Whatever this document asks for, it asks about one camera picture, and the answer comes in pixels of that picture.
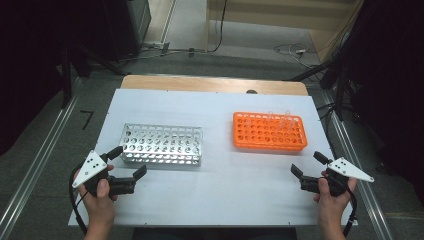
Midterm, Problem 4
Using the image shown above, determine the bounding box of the white board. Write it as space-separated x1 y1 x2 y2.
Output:
68 88 358 228

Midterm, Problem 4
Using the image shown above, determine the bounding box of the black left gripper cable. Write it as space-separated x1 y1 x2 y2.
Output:
68 163 89 235

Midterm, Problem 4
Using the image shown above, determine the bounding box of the grey power strip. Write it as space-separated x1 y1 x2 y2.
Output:
142 40 172 54

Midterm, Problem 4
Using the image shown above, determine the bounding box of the person's left hand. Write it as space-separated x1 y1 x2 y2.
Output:
76 164 120 226

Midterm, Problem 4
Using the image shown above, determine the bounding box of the person's right hand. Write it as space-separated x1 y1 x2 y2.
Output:
313 170 358 228

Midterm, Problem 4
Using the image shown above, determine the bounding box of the black metal stand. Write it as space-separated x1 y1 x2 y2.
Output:
59 41 129 110
289 58 356 122

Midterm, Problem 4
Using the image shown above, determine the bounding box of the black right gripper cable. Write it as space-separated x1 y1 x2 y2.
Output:
342 186 360 238

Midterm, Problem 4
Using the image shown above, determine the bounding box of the orange plastic test tube rack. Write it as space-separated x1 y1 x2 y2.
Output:
232 111 309 153

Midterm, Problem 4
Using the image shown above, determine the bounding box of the silver metal test tube rack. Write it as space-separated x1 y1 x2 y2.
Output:
118 123 204 168

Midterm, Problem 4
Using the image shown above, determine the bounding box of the metal floor rail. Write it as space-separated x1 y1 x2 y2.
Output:
0 77 85 240
320 92 395 240

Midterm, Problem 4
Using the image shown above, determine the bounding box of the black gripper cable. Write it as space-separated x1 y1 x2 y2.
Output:
342 186 360 238
68 163 89 235

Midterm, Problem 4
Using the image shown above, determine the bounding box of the black hanging cable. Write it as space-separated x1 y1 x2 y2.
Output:
207 0 229 54

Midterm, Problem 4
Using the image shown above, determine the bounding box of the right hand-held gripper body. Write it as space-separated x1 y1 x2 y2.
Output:
299 157 375 198

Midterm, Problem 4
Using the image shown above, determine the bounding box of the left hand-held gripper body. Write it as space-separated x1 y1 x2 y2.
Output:
71 150 137 198

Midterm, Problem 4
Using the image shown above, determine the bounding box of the black cabinet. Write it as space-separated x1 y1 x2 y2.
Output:
101 0 153 63

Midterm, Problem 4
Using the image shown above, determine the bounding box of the white floor cable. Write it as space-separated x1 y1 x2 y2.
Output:
273 42 322 70

